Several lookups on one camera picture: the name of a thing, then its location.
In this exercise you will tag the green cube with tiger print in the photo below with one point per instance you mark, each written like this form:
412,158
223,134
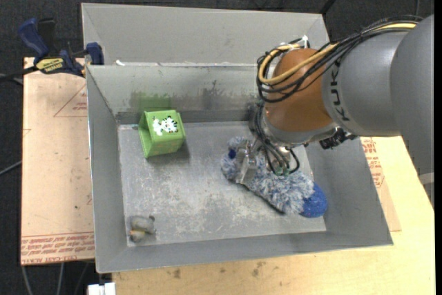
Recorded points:
162,134

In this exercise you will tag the grey metal bin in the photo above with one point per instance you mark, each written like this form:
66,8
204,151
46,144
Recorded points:
193,190

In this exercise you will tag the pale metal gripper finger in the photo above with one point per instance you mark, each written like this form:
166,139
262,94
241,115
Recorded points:
240,162
250,171

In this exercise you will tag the small grey toy animal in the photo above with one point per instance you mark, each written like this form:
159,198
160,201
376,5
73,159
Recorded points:
142,227

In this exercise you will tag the black cylinder on white bracket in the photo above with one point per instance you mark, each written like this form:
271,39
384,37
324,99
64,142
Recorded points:
334,141

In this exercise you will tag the brown cardboard board red print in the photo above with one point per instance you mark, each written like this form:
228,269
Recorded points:
55,155

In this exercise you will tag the blue and white fuzzy slipper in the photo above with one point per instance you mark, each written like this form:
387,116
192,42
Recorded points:
279,188

